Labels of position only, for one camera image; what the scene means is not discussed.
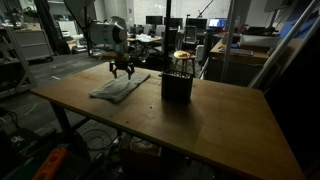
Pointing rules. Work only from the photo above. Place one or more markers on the orange tool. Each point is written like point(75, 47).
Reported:
point(50, 165)

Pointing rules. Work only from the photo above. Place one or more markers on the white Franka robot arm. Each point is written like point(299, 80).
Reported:
point(106, 33)

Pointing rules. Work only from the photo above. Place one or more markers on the red items on stool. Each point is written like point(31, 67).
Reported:
point(183, 53)

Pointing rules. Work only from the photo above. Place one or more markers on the silver vertical post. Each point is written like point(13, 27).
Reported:
point(230, 40)

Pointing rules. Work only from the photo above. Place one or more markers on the grey drawer cabinet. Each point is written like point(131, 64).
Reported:
point(33, 43)

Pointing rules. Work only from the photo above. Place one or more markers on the diagonal aluminium frame bars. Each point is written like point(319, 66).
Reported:
point(283, 43)

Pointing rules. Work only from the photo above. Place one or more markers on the wide dark monitor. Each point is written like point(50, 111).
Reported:
point(196, 23)

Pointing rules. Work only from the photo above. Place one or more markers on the black table leg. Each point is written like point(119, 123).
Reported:
point(61, 120)

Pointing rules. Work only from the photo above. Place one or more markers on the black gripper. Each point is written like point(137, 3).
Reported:
point(122, 64)

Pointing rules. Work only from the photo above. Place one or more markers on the black mesh box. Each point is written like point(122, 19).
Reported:
point(176, 86)

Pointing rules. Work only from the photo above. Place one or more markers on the monitor with blue screen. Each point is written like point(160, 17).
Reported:
point(217, 22)

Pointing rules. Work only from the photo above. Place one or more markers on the metal shelf rack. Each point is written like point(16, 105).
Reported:
point(20, 66)

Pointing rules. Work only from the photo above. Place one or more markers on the small dark monitor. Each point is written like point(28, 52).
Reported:
point(154, 20)

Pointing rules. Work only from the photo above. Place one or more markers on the grey keyboard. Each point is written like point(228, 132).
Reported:
point(236, 52)

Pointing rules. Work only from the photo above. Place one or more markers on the black vertical pole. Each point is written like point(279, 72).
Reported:
point(167, 33)

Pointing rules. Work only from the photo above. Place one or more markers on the grey knitted towel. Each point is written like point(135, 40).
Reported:
point(116, 88)

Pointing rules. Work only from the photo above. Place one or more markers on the large cardboard box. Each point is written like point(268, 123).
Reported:
point(140, 153)

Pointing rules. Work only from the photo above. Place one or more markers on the round wooden stool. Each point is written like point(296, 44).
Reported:
point(184, 55)

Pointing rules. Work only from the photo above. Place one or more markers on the wooden workbench with drawers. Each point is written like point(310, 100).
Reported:
point(240, 66)

